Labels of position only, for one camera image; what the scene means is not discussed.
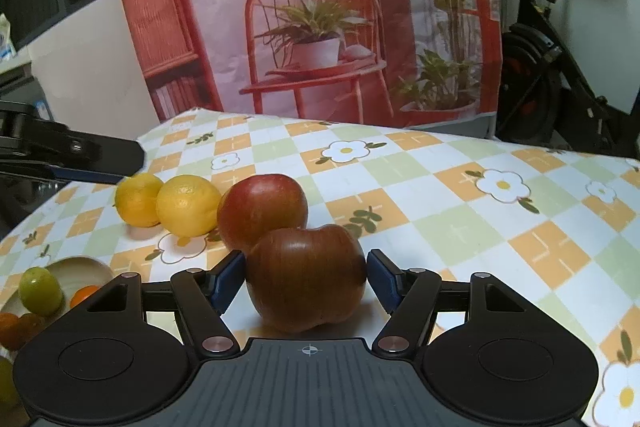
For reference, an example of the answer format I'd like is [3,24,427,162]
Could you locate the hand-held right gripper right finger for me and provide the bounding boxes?
[366,249,526,356]

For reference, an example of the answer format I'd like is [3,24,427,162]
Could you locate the beige round plate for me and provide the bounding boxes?
[0,256,115,358]

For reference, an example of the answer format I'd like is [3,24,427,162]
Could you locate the yellow lemon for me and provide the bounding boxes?
[156,175,222,238]
[114,173,165,228]

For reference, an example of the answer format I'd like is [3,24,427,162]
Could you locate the small green fruit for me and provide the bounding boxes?
[19,267,65,317]

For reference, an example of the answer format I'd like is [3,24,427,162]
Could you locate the red yellow apple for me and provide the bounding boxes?
[216,174,309,255]

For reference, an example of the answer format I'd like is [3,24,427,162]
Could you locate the white detergent bag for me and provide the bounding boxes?
[0,14,16,60]

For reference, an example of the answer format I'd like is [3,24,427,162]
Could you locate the grey washing machine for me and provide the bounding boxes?
[0,67,66,240]

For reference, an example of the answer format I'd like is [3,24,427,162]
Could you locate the checkered floral tablecloth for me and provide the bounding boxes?
[0,107,640,427]

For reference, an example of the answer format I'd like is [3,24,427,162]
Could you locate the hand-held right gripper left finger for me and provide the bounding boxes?
[87,251,247,356]

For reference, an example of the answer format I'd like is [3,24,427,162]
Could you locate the dark red apple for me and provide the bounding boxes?
[245,223,368,334]

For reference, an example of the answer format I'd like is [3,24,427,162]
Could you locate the black exercise bike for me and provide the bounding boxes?
[487,0,640,158]

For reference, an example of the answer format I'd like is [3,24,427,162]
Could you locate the large green fruit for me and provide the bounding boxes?
[0,356,22,408]

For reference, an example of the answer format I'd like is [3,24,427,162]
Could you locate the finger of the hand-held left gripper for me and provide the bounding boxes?
[0,103,146,185]

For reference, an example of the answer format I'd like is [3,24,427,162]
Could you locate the orange tangerine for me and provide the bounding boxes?
[0,313,21,350]
[17,313,47,352]
[70,285,102,310]

